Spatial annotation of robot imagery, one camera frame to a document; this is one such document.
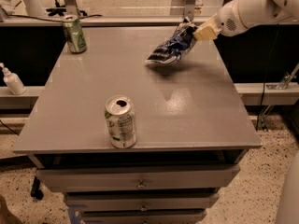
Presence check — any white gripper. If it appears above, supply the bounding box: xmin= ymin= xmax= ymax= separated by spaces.
xmin=193 ymin=0 xmax=247 ymax=41

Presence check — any blue chip bag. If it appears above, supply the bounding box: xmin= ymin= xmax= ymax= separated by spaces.
xmin=147 ymin=17 xmax=197 ymax=65

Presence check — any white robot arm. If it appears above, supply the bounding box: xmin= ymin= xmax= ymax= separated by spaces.
xmin=193 ymin=0 xmax=299 ymax=40

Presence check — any grey drawer cabinet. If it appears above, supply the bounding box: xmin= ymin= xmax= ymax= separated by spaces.
xmin=12 ymin=25 xmax=263 ymax=224

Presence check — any silver soda can near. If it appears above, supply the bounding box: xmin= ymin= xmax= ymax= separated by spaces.
xmin=105 ymin=95 xmax=136 ymax=148

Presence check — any green soda can far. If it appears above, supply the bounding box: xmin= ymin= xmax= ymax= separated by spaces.
xmin=62 ymin=15 xmax=87 ymax=53

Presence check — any black office chair base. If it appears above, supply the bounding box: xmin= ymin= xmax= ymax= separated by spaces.
xmin=46 ymin=0 xmax=88 ymax=17

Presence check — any bottom grey drawer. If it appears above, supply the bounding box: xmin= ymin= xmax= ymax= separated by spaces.
xmin=82 ymin=209 xmax=206 ymax=224

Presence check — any grey drawer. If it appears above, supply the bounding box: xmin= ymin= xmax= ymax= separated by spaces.
xmin=82 ymin=209 xmax=206 ymax=224
xmin=36 ymin=164 xmax=240 ymax=192
xmin=64 ymin=192 xmax=219 ymax=212

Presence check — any white pump bottle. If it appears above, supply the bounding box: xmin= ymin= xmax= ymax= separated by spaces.
xmin=0 ymin=63 xmax=26 ymax=95

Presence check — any top grey drawer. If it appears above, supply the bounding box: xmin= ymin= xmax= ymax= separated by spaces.
xmin=36 ymin=164 xmax=240 ymax=192

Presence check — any middle grey drawer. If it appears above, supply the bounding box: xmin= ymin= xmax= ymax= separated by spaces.
xmin=64 ymin=192 xmax=219 ymax=212

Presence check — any black caster wheel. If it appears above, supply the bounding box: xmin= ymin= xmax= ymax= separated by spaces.
xmin=30 ymin=177 xmax=44 ymax=201

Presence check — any metal frame post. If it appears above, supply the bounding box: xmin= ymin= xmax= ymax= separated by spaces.
xmin=184 ymin=0 xmax=195 ymax=21

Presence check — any black cable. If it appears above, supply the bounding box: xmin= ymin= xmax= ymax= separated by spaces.
xmin=8 ymin=13 xmax=104 ymax=24

